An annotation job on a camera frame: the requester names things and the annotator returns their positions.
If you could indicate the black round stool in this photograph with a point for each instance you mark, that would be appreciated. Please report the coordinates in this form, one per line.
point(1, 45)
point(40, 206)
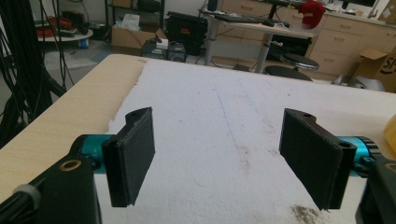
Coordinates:
point(300, 61)
point(286, 73)

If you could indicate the light wooden drawer cabinet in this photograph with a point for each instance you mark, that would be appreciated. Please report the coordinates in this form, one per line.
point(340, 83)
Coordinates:
point(345, 34)

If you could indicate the round white table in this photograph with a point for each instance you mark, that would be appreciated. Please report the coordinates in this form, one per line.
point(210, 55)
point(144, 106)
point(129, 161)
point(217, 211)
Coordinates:
point(67, 36)

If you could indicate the black metal shelf rack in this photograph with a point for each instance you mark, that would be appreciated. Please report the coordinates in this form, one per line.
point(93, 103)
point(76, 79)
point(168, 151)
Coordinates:
point(137, 9)

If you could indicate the black keyboard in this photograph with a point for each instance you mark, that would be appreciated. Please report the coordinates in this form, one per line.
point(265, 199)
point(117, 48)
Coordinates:
point(237, 18)

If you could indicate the yellow object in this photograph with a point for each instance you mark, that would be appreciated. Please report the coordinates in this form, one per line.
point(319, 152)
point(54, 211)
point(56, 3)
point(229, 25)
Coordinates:
point(391, 133)

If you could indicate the white foam table mat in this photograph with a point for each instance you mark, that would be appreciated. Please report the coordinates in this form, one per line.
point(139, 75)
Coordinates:
point(218, 124)

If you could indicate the clear plastic bag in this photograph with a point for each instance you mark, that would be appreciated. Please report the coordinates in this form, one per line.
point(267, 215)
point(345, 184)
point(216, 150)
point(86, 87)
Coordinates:
point(130, 22)

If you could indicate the white height-adjustable desk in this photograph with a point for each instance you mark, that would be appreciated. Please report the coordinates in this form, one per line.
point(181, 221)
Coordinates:
point(264, 31)

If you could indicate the black equipment case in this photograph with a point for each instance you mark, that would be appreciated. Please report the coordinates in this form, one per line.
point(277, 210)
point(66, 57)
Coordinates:
point(186, 31)

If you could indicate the red cap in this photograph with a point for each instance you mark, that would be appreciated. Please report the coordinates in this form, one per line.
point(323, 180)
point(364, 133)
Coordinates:
point(312, 12)

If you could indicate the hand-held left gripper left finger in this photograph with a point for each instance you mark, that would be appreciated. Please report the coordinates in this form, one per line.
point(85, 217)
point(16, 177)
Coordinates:
point(130, 155)

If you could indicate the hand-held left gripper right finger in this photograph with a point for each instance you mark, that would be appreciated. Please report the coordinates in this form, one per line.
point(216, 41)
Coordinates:
point(311, 155)

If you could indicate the printed cardboard box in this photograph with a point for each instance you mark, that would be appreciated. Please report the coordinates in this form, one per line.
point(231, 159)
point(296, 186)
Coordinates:
point(378, 70)

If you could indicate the white power adapter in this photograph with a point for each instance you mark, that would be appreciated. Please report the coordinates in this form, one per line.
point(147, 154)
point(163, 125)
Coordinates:
point(162, 43)

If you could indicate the open brown cardboard box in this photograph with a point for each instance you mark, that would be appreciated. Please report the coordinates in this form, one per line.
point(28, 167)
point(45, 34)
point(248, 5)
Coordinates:
point(130, 39)

